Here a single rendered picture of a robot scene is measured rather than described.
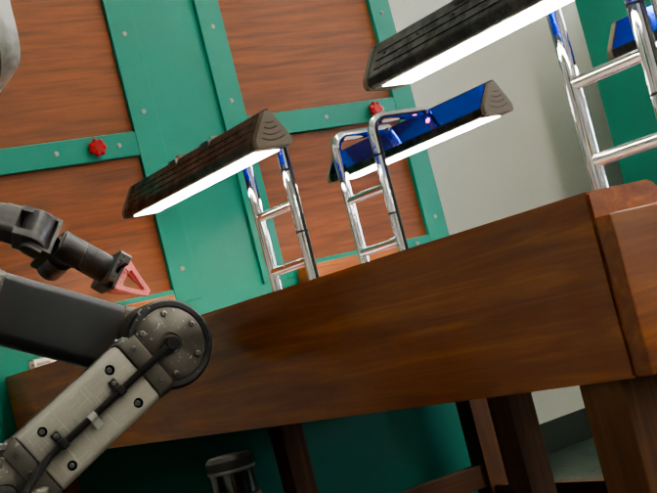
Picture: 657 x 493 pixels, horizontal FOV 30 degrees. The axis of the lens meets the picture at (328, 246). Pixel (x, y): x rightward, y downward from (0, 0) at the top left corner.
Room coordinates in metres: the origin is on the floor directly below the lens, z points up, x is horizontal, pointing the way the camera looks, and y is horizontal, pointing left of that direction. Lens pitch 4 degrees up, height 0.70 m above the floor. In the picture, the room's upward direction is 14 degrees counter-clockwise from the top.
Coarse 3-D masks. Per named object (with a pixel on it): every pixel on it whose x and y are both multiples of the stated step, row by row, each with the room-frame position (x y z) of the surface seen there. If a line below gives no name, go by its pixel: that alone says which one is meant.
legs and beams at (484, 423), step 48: (624, 384) 1.21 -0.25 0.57; (288, 432) 2.93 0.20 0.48; (480, 432) 3.24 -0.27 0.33; (528, 432) 2.25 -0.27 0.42; (624, 432) 1.22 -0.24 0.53; (288, 480) 2.93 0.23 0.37; (432, 480) 3.17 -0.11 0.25; (480, 480) 3.23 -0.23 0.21; (528, 480) 2.23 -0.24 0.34; (576, 480) 3.00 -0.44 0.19; (624, 480) 1.24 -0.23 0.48
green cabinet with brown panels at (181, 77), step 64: (64, 0) 2.89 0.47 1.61; (128, 0) 2.97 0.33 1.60; (192, 0) 3.08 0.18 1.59; (256, 0) 3.19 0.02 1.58; (320, 0) 3.31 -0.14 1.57; (384, 0) 3.41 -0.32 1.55; (64, 64) 2.87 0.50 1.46; (128, 64) 2.95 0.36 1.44; (192, 64) 3.06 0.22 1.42; (256, 64) 3.17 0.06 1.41; (320, 64) 3.28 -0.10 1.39; (0, 128) 2.77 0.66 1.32; (64, 128) 2.85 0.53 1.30; (128, 128) 2.94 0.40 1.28; (192, 128) 3.03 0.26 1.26; (320, 128) 3.23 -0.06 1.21; (0, 192) 2.75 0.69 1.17; (64, 192) 2.83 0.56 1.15; (320, 192) 3.22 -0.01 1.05; (0, 256) 2.73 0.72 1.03; (192, 256) 2.98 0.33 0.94; (256, 256) 3.08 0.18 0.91; (320, 256) 3.19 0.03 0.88
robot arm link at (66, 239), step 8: (64, 232) 2.35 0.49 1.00; (56, 240) 2.34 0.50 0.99; (64, 240) 2.33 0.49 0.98; (72, 240) 2.34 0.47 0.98; (80, 240) 2.35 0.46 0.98; (56, 248) 2.33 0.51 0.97; (64, 248) 2.33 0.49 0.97; (72, 248) 2.33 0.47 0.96; (80, 248) 2.34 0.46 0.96; (48, 256) 2.36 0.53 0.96; (56, 256) 2.34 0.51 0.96; (64, 256) 2.34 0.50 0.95; (72, 256) 2.34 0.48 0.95; (80, 256) 2.34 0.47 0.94; (64, 264) 2.38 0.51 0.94; (72, 264) 2.35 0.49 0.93
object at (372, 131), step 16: (384, 112) 2.65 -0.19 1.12; (400, 112) 2.66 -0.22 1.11; (416, 112) 2.69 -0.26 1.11; (368, 128) 2.63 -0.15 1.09; (384, 128) 2.83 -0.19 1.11; (336, 144) 2.75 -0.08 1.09; (336, 160) 2.75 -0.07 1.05; (384, 160) 2.62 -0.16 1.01; (384, 176) 2.62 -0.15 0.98; (368, 192) 2.68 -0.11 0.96; (384, 192) 2.63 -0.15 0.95; (352, 208) 2.75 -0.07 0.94; (352, 224) 2.75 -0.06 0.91; (400, 224) 2.62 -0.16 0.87; (400, 240) 2.62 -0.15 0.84; (368, 256) 2.75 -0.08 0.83
